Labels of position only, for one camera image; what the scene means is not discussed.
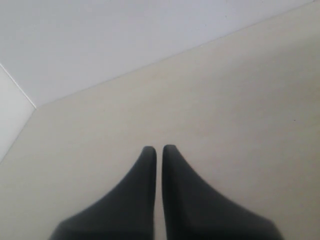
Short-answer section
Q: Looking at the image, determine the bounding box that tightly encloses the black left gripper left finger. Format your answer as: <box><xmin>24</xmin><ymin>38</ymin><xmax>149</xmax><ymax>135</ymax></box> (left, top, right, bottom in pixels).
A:
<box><xmin>50</xmin><ymin>146</ymin><xmax>157</xmax><ymax>240</ymax></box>

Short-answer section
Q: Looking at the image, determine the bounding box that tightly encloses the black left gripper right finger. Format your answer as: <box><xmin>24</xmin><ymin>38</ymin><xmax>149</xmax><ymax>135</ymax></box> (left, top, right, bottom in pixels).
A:
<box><xmin>161</xmin><ymin>144</ymin><xmax>283</xmax><ymax>240</ymax></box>

